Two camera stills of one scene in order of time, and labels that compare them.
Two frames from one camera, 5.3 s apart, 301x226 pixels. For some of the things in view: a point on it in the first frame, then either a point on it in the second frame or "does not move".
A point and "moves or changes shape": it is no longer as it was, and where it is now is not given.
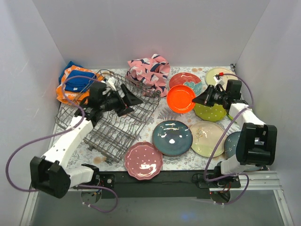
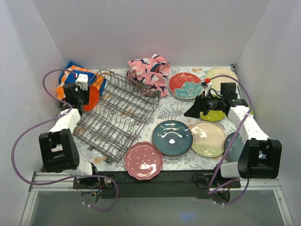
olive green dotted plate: [215, 113] does not move
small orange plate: [179, 98] moves or changes shape
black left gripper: [121, 102] to [78, 99]
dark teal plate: [172, 138] does not move
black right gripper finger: [201, 99] to [194, 111]
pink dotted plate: [143, 160] does not move
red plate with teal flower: [189, 79] does not move
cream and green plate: [206, 137] does not move
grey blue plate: [230, 144] does not move
